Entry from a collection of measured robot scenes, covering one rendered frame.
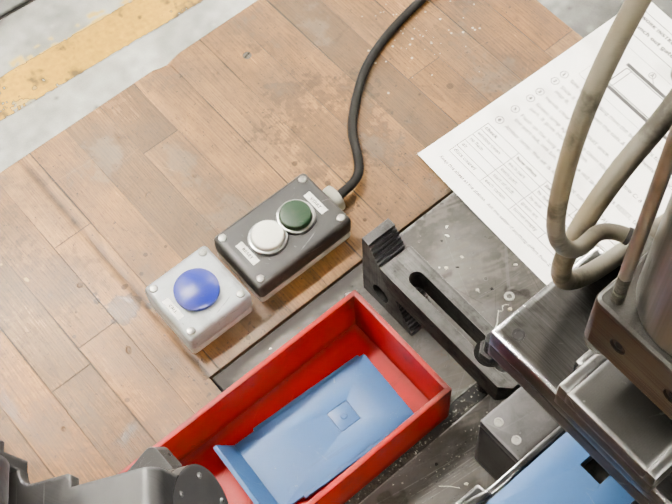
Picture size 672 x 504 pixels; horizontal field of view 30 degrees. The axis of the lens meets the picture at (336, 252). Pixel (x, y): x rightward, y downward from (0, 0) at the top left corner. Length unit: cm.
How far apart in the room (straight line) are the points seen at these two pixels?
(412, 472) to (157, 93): 45
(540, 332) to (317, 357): 30
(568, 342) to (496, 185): 36
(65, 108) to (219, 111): 118
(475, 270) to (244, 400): 24
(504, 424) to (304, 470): 18
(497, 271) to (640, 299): 45
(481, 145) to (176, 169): 29
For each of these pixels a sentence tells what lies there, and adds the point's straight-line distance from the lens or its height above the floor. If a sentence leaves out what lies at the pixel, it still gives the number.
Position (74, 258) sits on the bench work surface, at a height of 90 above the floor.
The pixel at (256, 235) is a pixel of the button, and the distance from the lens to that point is 110.
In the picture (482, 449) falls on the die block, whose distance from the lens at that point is 102.
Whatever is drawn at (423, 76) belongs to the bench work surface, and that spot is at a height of 90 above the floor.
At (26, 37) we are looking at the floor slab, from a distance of 251.
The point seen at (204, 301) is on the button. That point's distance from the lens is 108.
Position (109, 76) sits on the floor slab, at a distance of 242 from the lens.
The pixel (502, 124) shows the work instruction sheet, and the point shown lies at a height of 90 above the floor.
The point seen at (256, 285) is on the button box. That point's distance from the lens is 109.
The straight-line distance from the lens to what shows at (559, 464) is 97.
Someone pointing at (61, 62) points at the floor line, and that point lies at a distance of 246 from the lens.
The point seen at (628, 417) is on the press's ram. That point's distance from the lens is 78.
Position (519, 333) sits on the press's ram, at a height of 114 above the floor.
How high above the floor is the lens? 190
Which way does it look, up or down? 61 degrees down
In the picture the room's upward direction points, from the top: 4 degrees counter-clockwise
